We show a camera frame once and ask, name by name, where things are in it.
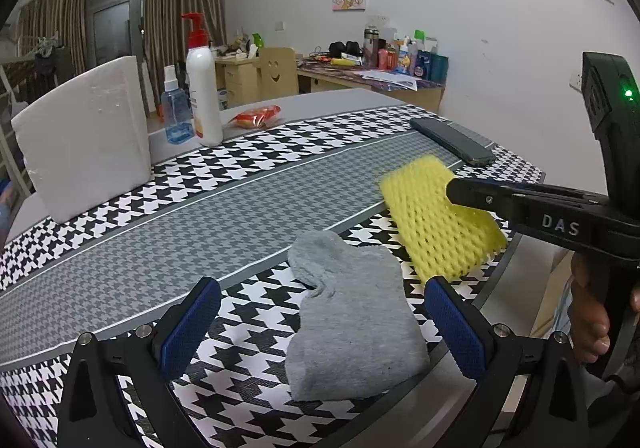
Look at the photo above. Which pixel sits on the white wall socket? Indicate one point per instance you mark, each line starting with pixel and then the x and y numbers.
pixel 576 82

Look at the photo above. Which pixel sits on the red snack packet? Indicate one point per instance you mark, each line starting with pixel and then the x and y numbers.
pixel 257 117

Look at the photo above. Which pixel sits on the grey sock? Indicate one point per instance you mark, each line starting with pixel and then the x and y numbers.
pixel 350 328

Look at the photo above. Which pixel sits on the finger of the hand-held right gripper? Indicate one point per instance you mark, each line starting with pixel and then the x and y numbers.
pixel 480 195

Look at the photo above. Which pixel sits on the black smartphone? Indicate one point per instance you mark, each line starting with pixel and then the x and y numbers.
pixel 452 140

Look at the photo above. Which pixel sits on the wooden chair with smiley face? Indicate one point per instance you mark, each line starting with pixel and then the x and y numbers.
pixel 277 73

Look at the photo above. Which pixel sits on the white metal bunk bed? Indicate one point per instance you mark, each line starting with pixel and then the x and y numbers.
pixel 7 93

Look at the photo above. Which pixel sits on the yellow foam net sleeve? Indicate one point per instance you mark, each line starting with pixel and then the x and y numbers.
pixel 430 233

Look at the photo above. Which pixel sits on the wooden desk with drawers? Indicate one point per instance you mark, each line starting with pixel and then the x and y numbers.
pixel 240 78

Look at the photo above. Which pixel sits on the yellow tool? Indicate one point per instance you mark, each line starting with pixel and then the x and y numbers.
pixel 342 62

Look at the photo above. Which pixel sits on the white lotion bottle red pump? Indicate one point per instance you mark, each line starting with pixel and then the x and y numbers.
pixel 205 93

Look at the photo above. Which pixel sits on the green spray bottle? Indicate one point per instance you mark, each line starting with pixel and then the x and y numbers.
pixel 256 43

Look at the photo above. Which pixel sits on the cluster of toiletry bottles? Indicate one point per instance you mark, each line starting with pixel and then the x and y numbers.
pixel 415 58

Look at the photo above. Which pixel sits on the hanging dark clothes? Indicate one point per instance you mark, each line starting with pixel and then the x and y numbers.
pixel 50 58

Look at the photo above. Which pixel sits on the blue spray bottle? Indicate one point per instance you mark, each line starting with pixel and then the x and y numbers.
pixel 175 113

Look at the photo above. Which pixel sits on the black headphones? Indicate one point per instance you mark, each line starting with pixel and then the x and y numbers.
pixel 345 49

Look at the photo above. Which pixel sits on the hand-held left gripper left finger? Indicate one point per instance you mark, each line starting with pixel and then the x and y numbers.
pixel 192 325

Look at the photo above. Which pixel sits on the person's right hand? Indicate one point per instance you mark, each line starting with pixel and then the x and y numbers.
pixel 590 318

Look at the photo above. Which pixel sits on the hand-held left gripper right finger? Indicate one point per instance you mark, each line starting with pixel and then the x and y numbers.
pixel 452 328

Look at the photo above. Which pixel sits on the wooden desk with printed cover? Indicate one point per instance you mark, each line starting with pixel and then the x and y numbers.
pixel 340 78

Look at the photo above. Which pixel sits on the printed paper sheets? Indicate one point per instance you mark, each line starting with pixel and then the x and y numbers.
pixel 390 79

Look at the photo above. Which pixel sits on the dark thermos flask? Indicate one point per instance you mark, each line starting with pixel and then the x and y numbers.
pixel 371 48

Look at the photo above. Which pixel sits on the glass balcony door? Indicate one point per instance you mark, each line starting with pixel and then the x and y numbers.
pixel 115 18

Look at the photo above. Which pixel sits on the blue white carton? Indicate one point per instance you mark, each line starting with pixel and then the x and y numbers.
pixel 222 99

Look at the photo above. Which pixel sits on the white foam box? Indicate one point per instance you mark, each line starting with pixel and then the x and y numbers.
pixel 80 138

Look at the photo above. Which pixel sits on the black white houndstooth table mat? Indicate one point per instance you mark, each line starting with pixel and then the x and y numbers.
pixel 200 228

